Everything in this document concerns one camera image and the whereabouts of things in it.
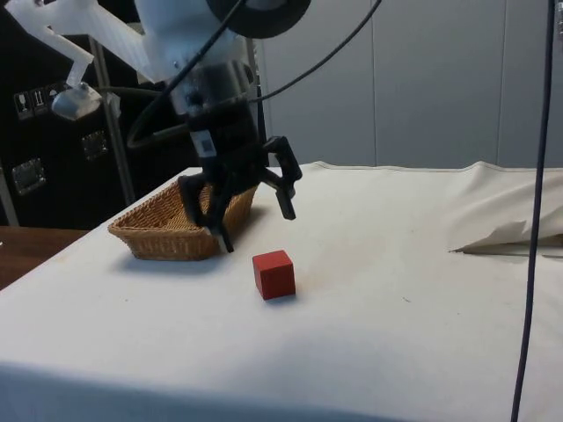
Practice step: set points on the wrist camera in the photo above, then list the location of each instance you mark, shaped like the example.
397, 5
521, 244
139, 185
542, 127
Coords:
75, 103

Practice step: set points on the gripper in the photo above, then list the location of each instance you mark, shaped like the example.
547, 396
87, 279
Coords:
220, 105

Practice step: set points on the red cube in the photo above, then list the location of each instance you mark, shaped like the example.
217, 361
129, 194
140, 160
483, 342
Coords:
275, 277

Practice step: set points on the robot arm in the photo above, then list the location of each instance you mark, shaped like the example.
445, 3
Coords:
176, 31

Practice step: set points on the black cabinet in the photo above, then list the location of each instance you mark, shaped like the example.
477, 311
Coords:
44, 176

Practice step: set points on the wicker basket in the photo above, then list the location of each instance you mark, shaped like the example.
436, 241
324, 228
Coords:
163, 237

